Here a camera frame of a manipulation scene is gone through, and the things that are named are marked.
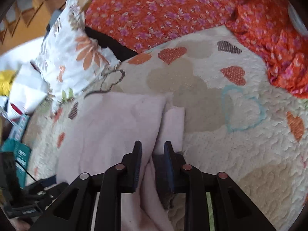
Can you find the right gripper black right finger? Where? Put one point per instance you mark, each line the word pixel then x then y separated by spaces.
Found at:
pixel 211 201

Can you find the green cardboard box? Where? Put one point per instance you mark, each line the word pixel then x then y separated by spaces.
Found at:
pixel 21 154

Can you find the heart patterned quilt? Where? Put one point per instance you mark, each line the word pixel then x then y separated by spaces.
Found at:
pixel 235 120

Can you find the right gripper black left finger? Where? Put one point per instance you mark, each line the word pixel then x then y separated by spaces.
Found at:
pixel 94 202

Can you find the white floral pillow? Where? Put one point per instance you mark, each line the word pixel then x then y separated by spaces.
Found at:
pixel 69 60

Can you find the orange floral cloth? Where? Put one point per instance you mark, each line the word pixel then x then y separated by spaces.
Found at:
pixel 264 27

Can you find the teal box with coloured dots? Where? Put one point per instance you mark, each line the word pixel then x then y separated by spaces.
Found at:
pixel 19 127

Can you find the yellow plastic bag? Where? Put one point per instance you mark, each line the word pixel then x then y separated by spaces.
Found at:
pixel 6 80

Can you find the orange floral pillow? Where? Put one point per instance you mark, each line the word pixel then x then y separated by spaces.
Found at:
pixel 143 24

